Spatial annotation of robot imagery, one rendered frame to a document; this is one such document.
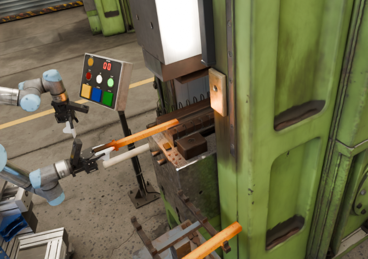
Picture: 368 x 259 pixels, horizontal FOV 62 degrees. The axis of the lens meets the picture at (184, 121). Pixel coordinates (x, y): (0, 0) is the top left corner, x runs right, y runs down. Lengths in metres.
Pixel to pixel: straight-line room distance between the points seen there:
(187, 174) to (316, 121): 0.60
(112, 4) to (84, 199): 4.27
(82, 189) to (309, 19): 2.23
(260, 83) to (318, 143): 0.54
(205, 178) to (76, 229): 1.31
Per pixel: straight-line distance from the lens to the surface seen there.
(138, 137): 1.45
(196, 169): 1.43
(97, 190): 2.74
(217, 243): 1.10
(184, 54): 1.24
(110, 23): 6.23
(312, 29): 1.20
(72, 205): 2.72
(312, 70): 1.28
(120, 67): 1.77
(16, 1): 9.19
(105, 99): 1.83
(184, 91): 1.69
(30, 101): 1.48
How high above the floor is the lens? 1.86
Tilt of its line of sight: 35 degrees down
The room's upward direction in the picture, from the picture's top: 8 degrees counter-clockwise
